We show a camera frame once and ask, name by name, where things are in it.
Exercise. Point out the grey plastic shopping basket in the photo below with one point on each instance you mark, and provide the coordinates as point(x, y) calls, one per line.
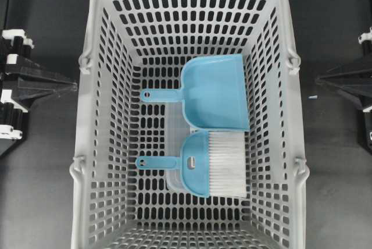
point(131, 45)

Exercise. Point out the clear plastic container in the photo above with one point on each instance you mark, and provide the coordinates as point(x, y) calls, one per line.
point(176, 131)

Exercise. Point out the blue hand brush white bristles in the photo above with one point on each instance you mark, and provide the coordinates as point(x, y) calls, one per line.
point(211, 164)

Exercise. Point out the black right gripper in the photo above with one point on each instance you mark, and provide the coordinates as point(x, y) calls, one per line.
point(353, 82)

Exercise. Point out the blue plastic dustpan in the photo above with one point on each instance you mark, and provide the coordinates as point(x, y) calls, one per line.
point(212, 93)

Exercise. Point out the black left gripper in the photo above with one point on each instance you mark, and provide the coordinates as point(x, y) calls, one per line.
point(23, 81)

